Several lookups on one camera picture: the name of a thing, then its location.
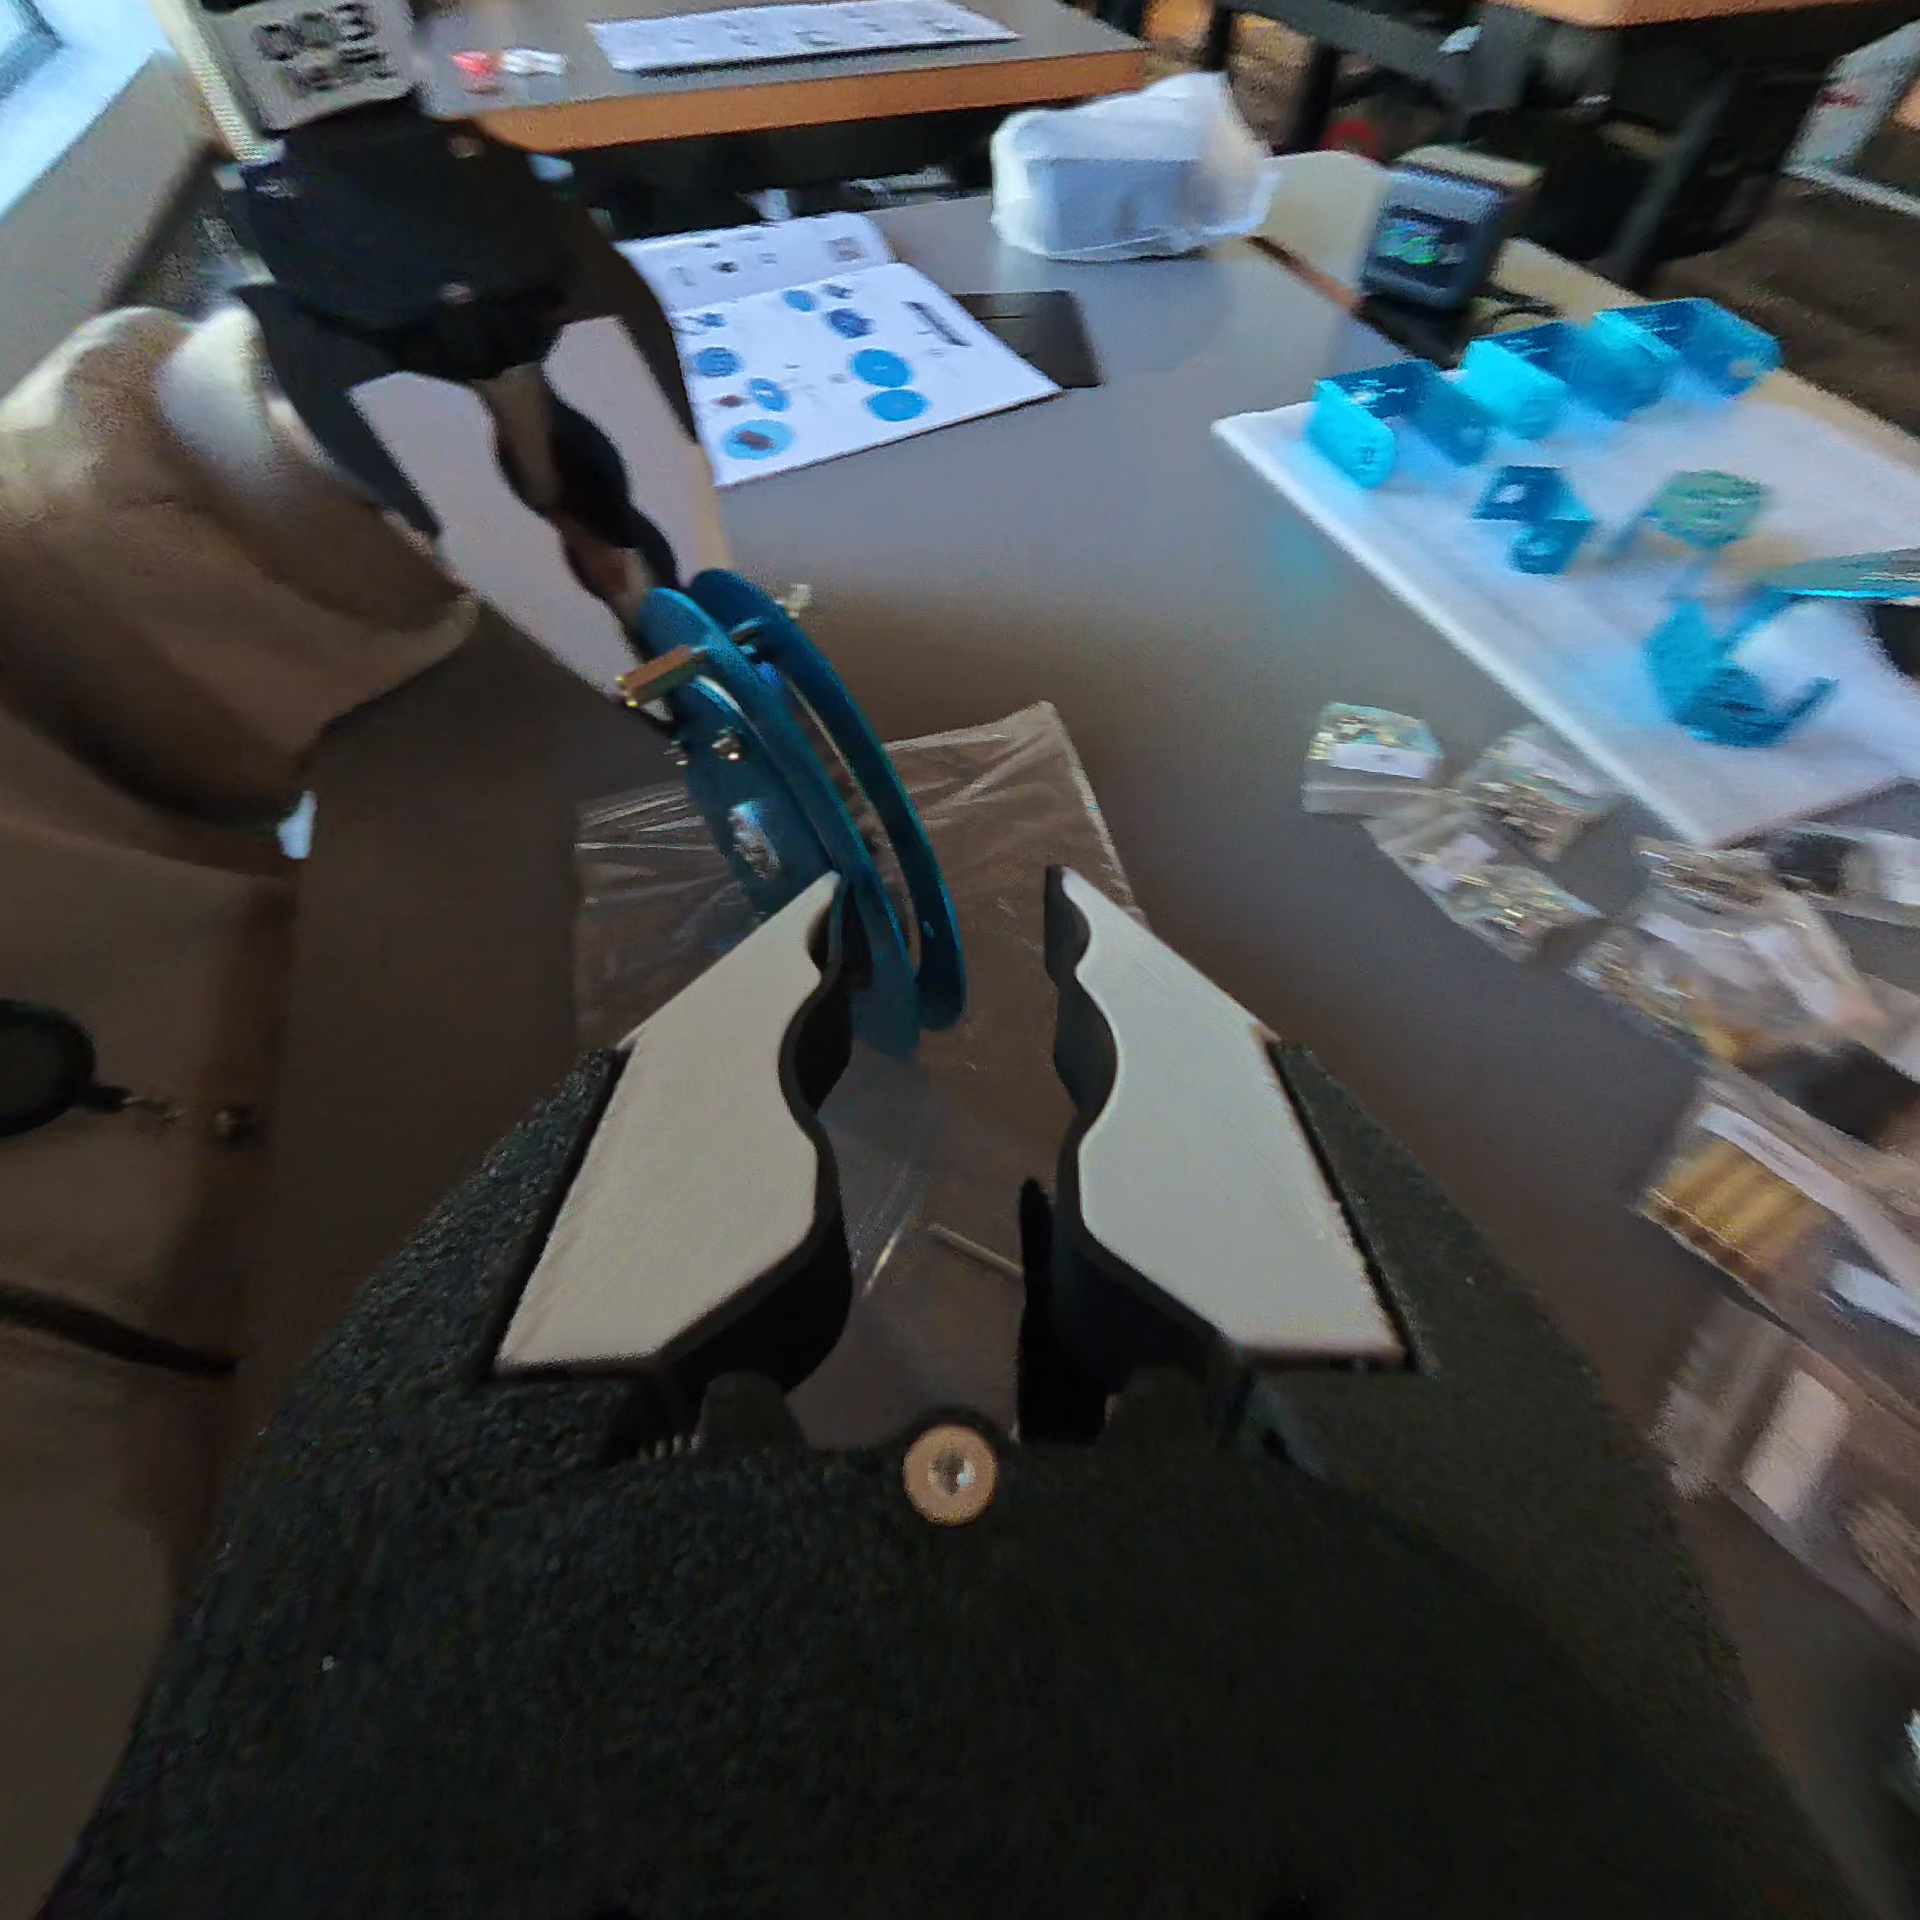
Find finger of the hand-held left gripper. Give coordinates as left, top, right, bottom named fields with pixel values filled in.
left=545, top=314, right=735, bottom=587
left=350, top=371, right=663, bottom=667

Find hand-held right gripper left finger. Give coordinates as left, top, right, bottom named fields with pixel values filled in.
left=496, top=870, right=849, bottom=1377

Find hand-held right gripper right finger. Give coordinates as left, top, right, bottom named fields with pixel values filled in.
left=1043, top=866, right=1412, bottom=1369

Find blue disc bearing assembly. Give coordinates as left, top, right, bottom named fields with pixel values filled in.
left=622, top=570, right=969, bottom=1058

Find person's left forearm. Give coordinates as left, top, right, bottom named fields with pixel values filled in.
left=0, top=307, right=483, bottom=823

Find white instruction booklet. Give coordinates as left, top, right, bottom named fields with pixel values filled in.
left=617, top=213, right=1065, bottom=489

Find black metal plate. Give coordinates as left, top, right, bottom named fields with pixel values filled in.
left=958, top=288, right=1106, bottom=391

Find white paper sheet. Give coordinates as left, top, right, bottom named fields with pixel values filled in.
left=588, top=0, right=1024, bottom=72

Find clear plastic bag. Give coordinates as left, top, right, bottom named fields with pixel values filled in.
left=573, top=701, right=1146, bottom=1298

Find plastic-wrapped grey block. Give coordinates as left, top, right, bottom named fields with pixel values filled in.
left=988, top=69, right=1281, bottom=266

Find pile of small screw bags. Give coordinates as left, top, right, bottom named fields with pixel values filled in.
left=1300, top=699, right=1920, bottom=1651

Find white foam board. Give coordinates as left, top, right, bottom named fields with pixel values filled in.
left=1213, top=318, right=1920, bottom=851

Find black device green lights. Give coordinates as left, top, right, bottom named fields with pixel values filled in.
left=1358, top=145, right=1544, bottom=311

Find black drawstring toggle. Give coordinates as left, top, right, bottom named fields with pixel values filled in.
left=0, top=996, right=262, bottom=1144

